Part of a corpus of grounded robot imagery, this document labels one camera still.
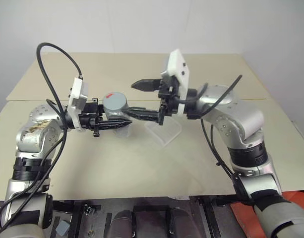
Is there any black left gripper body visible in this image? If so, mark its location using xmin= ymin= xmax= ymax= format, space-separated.
xmin=78 ymin=98 xmax=105 ymax=138

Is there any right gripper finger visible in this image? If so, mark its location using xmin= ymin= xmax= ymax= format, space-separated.
xmin=130 ymin=78 xmax=164 ymax=93
xmin=123 ymin=106 xmax=165 ymax=125

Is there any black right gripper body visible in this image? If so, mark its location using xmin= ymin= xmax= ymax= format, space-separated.
xmin=157 ymin=73 xmax=182 ymax=126

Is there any clear plastic jar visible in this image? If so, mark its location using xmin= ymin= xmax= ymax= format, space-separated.
xmin=105 ymin=106 xmax=131 ymax=138

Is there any grey jar lid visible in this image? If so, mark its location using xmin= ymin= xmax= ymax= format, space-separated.
xmin=103 ymin=92 xmax=129 ymax=117

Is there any clear plastic box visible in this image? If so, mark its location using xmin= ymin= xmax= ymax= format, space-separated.
xmin=143 ymin=116 xmax=182 ymax=147

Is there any dark rounded shape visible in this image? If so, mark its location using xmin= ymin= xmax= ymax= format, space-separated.
xmin=109 ymin=210 xmax=133 ymax=238

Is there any small grey block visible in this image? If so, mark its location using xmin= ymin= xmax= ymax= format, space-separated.
xmin=57 ymin=220 xmax=70 ymax=236

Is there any orange red sheet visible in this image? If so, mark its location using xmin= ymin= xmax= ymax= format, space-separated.
xmin=230 ymin=190 xmax=304 ymax=238

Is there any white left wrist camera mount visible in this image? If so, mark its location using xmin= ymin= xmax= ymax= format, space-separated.
xmin=68 ymin=77 xmax=90 ymax=130

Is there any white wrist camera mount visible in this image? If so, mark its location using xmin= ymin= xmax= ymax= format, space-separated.
xmin=68 ymin=77 xmax=90 ymax=130
xmin=160 ymin=49 xmax=191 ymax=116

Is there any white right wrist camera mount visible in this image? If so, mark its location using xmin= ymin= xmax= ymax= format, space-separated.
xmin=160 ymin=49 xmax=191 ymax=116

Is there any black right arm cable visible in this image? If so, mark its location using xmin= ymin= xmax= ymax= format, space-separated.
xmin=173 ymin=74 xmax=254 ymax=206

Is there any silver metal bracket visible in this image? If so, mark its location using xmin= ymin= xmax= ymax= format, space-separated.
xmin=82 ymin=203 xmax=96 ymax=217

